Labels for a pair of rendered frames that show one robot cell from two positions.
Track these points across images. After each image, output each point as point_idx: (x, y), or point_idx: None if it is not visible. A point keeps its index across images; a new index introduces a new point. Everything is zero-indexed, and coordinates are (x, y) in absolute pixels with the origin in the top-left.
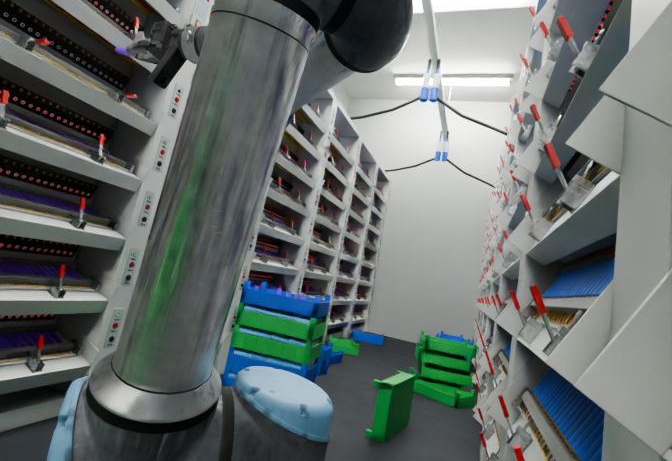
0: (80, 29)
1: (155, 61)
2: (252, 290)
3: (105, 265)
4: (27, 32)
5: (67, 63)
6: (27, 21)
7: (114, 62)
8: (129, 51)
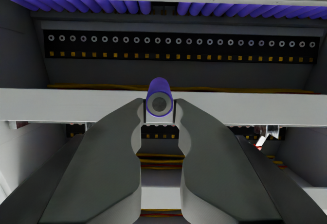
0: (139, 83)
1: (87, 170)
2: None
3: None
4: (210, 36)
5: (147, 24)
6: (216, 50)
7: (77, 69)
8: (197, 107)
